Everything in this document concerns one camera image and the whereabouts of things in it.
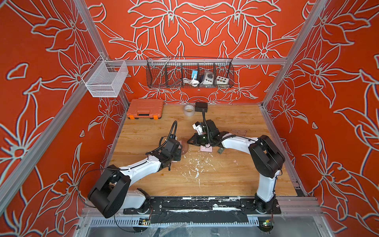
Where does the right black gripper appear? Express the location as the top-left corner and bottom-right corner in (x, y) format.
(186, 133), (213, 147)

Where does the pink ruler set pouch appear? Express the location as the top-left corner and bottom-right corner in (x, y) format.
(200, 146), (213, 153)

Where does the pink tinted protractor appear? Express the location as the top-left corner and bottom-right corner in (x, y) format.
(179, 140), (189, 156)

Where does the clear triangle ruler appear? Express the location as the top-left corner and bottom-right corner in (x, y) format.
(231, 129), (247, 137)

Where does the pink banknote bundle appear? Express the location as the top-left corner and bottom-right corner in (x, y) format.
(175, 136), (184, 149)

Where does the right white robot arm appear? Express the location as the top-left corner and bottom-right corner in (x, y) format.
(187, 119), (285, 214)

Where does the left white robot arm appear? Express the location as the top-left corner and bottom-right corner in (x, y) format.
(88, 138), (182, 218)

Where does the small black box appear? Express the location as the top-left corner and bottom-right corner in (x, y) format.
(195, 102), (208, 113)

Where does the clear tape roll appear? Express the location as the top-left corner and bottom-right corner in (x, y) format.
(183, 104), (195, 117)

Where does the orange plastic tool case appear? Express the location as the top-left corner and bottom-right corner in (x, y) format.
(126, 99), (164, 120)

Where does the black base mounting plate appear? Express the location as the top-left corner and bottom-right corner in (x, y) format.
(121, 196), (281, 215)

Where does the white button box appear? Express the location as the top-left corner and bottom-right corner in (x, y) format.
(216, 76), (229, 86)

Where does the blue small box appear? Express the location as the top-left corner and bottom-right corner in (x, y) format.
(191, 70), (198, 80)

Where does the black wire wall basket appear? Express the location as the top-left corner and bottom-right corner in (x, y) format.
(146, 56), (235, 89)

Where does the clear plastic wall bin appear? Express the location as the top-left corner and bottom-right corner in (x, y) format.
(83, 61), (128, 98)

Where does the white cable duct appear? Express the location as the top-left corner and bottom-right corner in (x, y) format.
(89, 217), (260, 228)

